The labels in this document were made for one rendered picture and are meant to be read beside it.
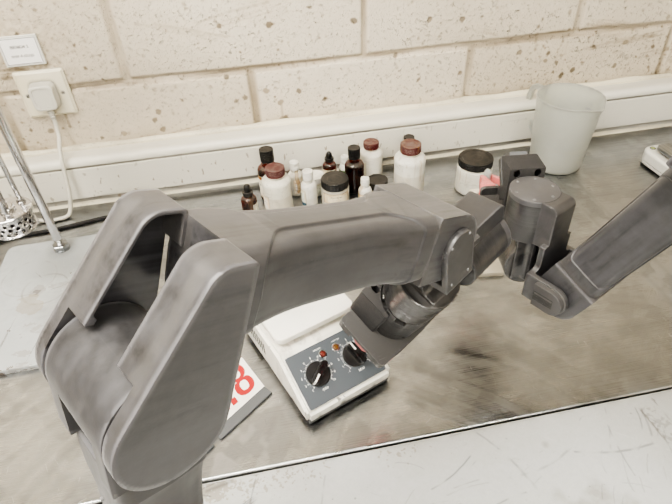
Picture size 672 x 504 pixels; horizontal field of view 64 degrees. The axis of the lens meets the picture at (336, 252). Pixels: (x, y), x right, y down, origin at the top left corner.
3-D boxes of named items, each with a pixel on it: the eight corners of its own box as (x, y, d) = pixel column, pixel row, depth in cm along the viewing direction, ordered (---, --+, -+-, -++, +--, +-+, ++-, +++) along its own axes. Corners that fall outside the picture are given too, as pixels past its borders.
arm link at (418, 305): (414, 254, 55) (440, 225, 49) (454, 295, 54) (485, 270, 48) (368, 296, 52) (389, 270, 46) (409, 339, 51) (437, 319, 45)
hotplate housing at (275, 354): (391, 381, 74) (393, 343, 68) (308, 429, 68) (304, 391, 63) (310, 288, 88) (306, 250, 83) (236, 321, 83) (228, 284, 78)
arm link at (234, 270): (411, 173, 47) (38, 195, 25) (499, 214, 42) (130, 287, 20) (373, 292, 52) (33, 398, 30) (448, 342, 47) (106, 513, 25)
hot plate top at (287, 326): (356, 309, 73) (356, 304, 73) (278, 347, 69) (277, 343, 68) (311, 261, 81) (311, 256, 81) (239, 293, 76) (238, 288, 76)
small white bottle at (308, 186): (318, 201, 107) (316, 166, 102) (317, 210, 105) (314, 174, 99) (303, 201, 107) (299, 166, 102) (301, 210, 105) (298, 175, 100)
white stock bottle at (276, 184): (298, 205, 106) (294, 161, 100) (287, 221, 102) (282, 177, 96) (272, 201, 107) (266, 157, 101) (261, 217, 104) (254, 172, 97)
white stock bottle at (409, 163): (416, 203, 105) (420, 154, 98) (388, 195, 107) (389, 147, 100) (427, 187, 109) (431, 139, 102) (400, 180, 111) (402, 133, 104)
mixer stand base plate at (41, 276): (100, 358, 78) (98, 353, 78) (-46, 383, 76) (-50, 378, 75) (122, 234, 101) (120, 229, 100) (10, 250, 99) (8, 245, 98)
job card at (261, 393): (272, 393, 73) (268, 374, 70) (221, 440, 68) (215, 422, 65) (241, 370, 76) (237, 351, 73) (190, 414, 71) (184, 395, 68)
